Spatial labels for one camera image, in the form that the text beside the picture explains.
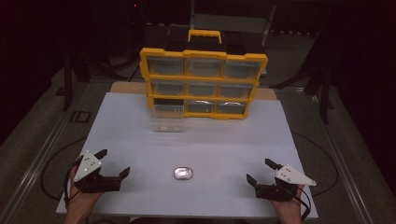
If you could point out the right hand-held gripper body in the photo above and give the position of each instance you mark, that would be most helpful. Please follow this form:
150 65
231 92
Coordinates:
280 190

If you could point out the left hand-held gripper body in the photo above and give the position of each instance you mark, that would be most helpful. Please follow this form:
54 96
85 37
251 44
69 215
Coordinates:
93 180

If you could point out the small silver metal piece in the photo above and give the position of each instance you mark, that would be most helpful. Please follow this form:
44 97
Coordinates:
183 173

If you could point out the clear plastic drawer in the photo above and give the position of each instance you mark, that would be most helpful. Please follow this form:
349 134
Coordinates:
167 116

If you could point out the yellow organizer cabinet with drawers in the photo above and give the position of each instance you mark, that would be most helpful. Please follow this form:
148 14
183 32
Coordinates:
204 78

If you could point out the person's right hand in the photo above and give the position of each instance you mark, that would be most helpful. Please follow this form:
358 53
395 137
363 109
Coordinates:
288 207

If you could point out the person's left hand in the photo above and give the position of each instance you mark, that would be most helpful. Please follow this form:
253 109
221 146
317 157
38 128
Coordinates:
81 200

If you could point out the black rectangular floor plate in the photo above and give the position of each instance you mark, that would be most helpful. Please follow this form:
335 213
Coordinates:
80 116

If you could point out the black metal stand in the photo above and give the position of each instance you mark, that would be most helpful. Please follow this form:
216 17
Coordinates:
325 96
67 84

